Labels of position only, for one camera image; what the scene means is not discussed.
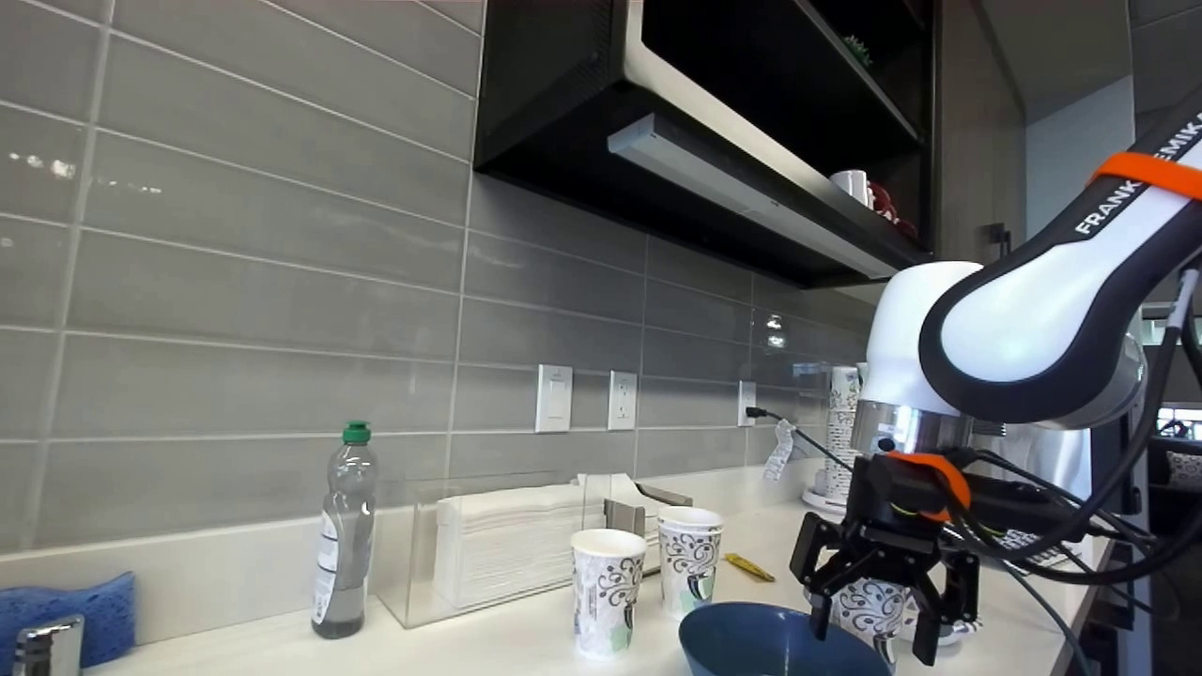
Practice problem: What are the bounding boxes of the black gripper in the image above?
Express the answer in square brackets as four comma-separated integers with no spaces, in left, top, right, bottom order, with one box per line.
[789,449,982,665]

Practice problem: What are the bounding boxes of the blue bowl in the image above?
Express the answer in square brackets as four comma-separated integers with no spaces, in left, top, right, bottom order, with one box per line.
[681,599,889,676]

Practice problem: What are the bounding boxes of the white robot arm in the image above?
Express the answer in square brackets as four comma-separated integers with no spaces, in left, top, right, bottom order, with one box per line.
[793,92,1202,660]

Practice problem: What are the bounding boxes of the patterned paper cup near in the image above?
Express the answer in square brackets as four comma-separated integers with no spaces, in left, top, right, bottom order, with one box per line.
[829,578,919,656]

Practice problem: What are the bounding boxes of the patterned paper cup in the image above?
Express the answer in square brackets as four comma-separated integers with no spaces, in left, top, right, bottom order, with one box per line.
[662,507,722,614]
[572,531,646,656]
[829,578,919,656]

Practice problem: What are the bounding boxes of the patterned paper cup right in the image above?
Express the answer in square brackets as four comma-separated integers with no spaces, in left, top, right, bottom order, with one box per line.
[662,507,722,614]

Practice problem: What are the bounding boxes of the patterned paper cup left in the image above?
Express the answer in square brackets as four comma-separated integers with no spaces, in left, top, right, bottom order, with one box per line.
[572,531,646,656]

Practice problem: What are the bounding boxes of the yellow packet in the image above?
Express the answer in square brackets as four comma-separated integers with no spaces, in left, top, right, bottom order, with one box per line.
[725,553,778,582]

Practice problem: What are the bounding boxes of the napkin holder with napkins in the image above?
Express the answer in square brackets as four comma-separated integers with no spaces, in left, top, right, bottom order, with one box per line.
[373,472,656,626]

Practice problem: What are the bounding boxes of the clear dish soap bottle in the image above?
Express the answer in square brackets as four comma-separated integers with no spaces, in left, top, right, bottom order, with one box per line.
[312,420,378,639]

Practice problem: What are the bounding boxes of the blue sponge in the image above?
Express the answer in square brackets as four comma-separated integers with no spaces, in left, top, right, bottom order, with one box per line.
[0,566,144,673]

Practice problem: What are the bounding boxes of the white wall outlet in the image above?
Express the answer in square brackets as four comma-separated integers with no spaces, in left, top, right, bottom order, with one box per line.
[609,373,637,427]

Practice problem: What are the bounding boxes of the white wall switch plate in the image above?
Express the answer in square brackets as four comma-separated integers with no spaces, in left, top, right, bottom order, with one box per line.
[533,363,572,432]

